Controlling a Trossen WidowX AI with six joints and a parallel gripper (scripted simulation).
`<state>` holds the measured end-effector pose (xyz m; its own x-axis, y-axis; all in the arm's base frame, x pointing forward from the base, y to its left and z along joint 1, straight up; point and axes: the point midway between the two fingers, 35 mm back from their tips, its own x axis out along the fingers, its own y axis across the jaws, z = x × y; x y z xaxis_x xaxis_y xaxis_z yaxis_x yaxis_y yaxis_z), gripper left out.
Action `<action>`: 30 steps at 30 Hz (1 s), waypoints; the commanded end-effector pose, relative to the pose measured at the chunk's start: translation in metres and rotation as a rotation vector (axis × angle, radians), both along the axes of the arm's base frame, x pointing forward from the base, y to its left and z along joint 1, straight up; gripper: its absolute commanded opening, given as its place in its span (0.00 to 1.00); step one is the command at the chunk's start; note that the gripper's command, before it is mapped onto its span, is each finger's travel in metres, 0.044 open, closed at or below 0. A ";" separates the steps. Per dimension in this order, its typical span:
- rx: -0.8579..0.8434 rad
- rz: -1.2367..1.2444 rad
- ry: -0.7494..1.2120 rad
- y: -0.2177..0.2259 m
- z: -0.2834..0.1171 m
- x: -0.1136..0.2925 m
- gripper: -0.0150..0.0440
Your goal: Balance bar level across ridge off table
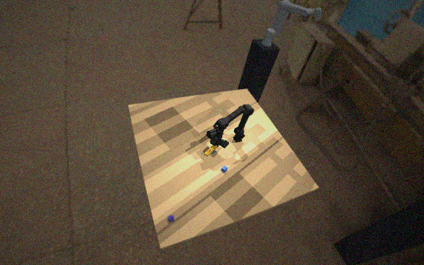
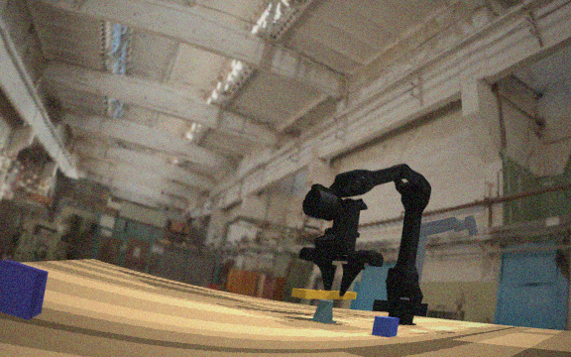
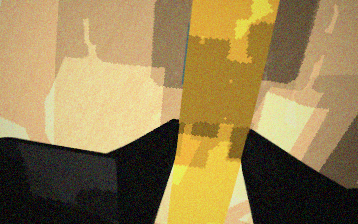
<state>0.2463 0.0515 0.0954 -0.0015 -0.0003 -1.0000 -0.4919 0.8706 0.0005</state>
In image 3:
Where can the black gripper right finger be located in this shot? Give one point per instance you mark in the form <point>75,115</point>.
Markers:
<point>283,190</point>

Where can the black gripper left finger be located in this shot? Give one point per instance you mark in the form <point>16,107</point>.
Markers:
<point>122,186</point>

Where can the yellow bar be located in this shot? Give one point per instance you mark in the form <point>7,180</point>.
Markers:
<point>226,56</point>

